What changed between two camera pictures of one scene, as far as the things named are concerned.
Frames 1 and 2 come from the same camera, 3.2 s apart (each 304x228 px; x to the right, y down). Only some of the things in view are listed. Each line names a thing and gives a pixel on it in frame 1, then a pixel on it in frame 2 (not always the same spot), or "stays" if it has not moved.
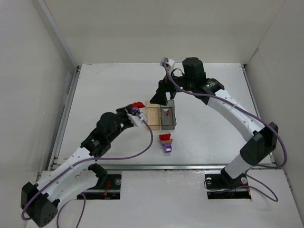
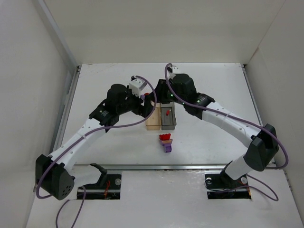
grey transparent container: [168, 118] stays
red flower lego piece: [166, 137] stays
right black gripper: [166, 85] to [160, 92]
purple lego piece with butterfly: [167, 145] stays
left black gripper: [126, 111] to [146, 107]
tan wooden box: [153, 115] stays
